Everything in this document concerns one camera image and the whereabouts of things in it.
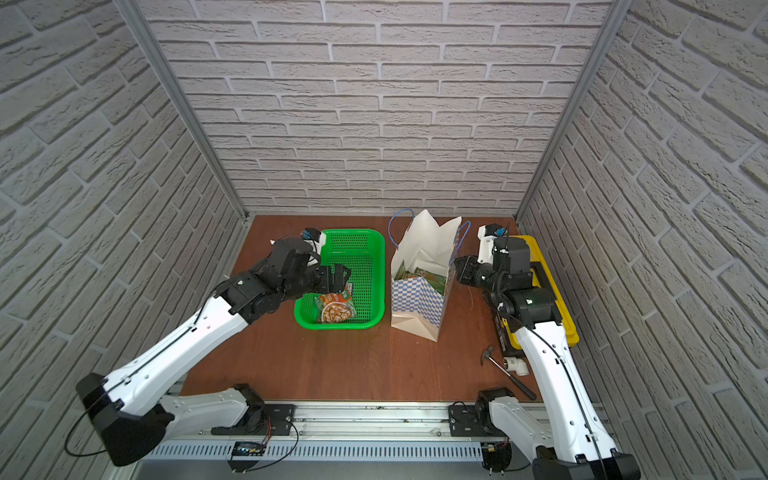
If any green cream soup packet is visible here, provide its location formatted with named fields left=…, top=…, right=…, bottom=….
left=315, top=284, right=357, bottom=324

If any green soup packet back side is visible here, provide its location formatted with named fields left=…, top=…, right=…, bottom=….
left=395, top=267, right=446, bottom=295

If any white blue checkered paper bag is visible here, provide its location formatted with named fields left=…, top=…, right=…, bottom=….
left=390, top=210, right=471, bottom=342

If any white pipe elbow fitting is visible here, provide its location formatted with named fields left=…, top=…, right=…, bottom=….
left=503, top=357, right=530, bottom=377

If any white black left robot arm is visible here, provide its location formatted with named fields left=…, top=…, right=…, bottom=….
left=76, top=230, right=351, bottom=467

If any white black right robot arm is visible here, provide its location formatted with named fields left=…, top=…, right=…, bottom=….
left=455, top=224, right=641, bottom=479

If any green plastic perforated basket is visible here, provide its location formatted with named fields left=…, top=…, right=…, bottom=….
left=294, top=229, right=386, bottom=330

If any yellow black toolbox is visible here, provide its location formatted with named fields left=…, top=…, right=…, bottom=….
left=493, top=235, right=580, bottom=357

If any small black controller board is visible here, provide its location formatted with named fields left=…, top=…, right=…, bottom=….
left=231, top=442, right=266, bottom=459

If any black round connector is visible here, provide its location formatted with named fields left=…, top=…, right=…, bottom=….
left=481, top=442, right=512, bottom=475

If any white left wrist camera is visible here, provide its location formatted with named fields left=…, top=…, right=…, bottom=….
left=301, top=227, right=326, bottom=254

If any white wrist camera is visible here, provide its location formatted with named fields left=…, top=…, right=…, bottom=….
left=301, top=227, right=326, bottom=254
left=478, top=223, right=508, bottom=264

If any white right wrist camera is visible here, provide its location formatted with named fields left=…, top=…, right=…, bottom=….
left=478, top=223, right=508, bottom=264

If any black handled hammer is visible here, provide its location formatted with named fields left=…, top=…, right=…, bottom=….
left=480, top=346, right=538, bottom=400

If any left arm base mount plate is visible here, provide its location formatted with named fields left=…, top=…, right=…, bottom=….
left=210, top=403, right=296, bottom=437

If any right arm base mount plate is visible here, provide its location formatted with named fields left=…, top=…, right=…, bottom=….
left=447, top=402, right=500, bottom=438

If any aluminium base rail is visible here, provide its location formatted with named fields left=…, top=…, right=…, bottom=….
left=146, top=400, right=555, bottom=471

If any aluminium right corner post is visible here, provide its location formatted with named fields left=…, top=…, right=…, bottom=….
left=514, top=0, right=633, bottom=222

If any aluminium corner frame post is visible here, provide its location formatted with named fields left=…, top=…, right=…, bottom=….
left=115, top=0, right=248, bottom=223

